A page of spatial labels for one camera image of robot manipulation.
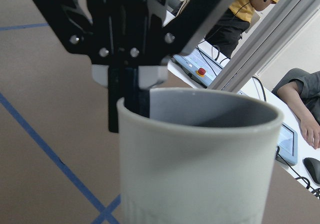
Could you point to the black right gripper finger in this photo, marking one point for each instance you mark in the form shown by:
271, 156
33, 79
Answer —
108, 77

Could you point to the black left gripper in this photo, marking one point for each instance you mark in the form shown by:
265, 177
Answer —
134, 33

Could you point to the white HOME mug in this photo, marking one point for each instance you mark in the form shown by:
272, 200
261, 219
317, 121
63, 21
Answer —
201, 157

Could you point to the standing person yellow shirt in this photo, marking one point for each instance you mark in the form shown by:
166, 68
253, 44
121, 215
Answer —
227, 32

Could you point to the seated person grey shirt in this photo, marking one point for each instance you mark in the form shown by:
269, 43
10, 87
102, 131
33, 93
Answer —
299, 90

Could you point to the black computer mouse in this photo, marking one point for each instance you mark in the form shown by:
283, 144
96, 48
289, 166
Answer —
312, 165

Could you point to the teach pendant near post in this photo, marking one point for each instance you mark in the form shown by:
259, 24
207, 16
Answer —
198, 66

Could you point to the teach pendant far from post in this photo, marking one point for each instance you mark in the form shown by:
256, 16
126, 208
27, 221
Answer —
287, 151

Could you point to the aluminium frame post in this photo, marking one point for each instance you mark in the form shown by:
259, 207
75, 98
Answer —
279, 26

